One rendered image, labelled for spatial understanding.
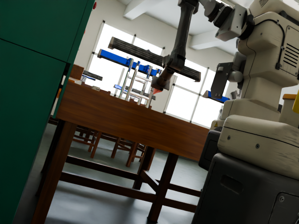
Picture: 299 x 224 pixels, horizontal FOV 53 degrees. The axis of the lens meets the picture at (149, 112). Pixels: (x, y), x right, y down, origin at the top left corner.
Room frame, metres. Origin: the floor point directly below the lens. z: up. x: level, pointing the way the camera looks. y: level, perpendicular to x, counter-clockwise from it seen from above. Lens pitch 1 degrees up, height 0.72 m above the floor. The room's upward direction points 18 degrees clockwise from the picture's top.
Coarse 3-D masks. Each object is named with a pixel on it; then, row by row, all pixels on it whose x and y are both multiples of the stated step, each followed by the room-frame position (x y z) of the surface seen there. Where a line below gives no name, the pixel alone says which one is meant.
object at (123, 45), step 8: (112, 40) 1.74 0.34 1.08; (120, 40) 1.77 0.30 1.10; (112, 48) 1.76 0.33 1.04; (120, 48) 1.74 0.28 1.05; (128, 48) 1.76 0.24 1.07; (136, 48) 1.79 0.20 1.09; (136, 56) 1.77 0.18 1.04; (144, 56) 1.79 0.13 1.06; (152, 56) 1.81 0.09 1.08; (160, 56) 1.85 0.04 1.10; (160, 64) 1.82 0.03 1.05; (176, 72) 1.86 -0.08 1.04; (184, 72) 1.87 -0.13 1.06; (192, 72) 1.90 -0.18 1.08; (200, 72) 1.93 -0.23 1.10; (200, 80) 1.90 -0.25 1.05
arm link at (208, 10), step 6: (186, 0) 1.55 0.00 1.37; (192, 0) 1.56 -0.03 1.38; (198, 0) 1.43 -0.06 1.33; (204, 0) 1.37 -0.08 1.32; (210, 0) 1.31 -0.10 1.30; (216, 0) 1.21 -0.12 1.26; (204, 6) 1.29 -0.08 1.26; (210, 6) 1.23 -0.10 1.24; (216, 6) 1.20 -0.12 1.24; (204, 12) 1.27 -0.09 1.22; (210, 12) 1.22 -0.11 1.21
